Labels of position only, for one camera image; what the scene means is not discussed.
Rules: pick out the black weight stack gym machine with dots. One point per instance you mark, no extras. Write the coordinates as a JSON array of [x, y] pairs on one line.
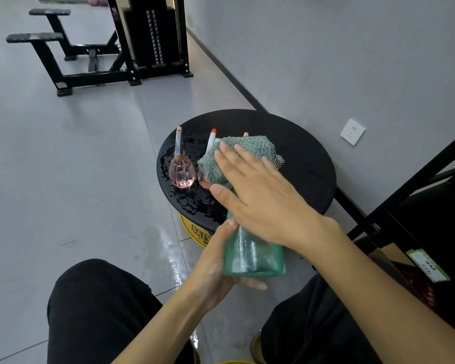
[[151, 34]]

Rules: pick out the person's right forearm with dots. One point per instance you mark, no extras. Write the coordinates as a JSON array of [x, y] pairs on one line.
[[383, 307]]

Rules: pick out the green textured cleaning cloth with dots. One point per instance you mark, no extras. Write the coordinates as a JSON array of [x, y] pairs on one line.
[[212, 162]]

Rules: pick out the person's right middle finger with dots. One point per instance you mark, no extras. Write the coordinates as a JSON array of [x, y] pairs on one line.
[[237, 161]]

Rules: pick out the person's left forearm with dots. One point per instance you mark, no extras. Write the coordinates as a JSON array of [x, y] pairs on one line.
[[163, 329]]

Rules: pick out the black gym bench frame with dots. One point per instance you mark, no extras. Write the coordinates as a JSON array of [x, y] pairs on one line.
[[60, 68]]

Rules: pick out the person's left shoe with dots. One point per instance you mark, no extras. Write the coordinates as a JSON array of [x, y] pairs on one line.
[[194, 350]]

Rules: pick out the person's left hand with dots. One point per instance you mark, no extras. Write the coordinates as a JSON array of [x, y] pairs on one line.
[[208, 269]]

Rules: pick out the person's right thumb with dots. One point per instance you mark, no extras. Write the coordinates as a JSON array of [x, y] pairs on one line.
[[225, 199]]

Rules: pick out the person's right hand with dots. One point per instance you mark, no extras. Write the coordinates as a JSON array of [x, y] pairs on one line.
[[273, 208]]

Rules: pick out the person's right leg black trousers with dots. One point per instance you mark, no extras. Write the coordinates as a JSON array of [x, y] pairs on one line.
[[311, 329]]

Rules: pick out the red plastic crate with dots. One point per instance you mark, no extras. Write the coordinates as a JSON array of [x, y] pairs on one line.
[[417, 286]]

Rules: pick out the brown cardboard box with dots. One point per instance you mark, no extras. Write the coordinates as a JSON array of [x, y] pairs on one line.
[[392, 253]]

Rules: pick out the person's leg black trousers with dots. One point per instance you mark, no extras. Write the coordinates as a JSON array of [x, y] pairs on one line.
[[94, 310], [311, 329]]

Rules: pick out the person's right little finger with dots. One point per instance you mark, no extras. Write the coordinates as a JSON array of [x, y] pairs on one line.
[[273, 168]]

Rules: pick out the white wall socket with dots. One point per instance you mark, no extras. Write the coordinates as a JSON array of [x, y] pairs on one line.
[[352, 131]]

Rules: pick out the pink glass bottle red-tipped tube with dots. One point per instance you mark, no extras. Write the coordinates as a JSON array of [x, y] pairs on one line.
[[204, 180]]

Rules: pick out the green and white label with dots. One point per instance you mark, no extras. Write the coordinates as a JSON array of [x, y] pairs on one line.
[[427, 266]]

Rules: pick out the yellow drum table base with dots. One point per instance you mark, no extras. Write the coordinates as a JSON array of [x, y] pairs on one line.
[[195, 231]]

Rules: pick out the black metal shelf frame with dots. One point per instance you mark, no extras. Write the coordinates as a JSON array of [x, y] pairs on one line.
[[409, 193]]

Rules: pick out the person's left leg black trousers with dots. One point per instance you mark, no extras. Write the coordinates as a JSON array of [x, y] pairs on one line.
[[94, 310]]

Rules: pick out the person's right shoe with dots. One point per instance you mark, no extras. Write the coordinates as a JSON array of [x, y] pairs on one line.
[[256, 348]]

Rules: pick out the green glass bottle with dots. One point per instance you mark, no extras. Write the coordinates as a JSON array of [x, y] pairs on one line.
[[254, 255]]

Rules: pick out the person's left thumb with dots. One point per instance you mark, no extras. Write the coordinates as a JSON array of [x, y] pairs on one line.
[[225, 235]]

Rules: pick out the person's shoe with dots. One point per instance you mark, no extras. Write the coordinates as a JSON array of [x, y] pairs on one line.
[[194, 350], [256, 348]]

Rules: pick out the pink dumbbells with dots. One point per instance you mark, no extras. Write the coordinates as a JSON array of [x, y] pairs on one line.
[[98, 0]]

